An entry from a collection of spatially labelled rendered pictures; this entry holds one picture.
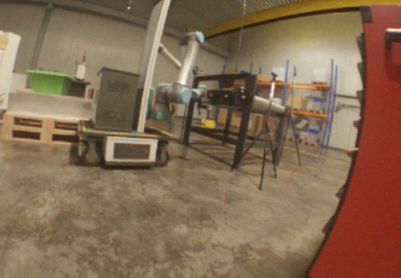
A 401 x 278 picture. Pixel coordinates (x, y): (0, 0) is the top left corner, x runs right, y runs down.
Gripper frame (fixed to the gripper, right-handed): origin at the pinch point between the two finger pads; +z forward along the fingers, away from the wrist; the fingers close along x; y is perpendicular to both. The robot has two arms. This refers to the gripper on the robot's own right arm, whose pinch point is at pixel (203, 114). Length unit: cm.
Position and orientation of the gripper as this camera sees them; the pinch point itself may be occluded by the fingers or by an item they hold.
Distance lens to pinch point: 214.1
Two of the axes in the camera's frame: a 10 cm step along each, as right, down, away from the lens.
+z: 0.5, 9.0, 4.4
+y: -7.2, 3.3, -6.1
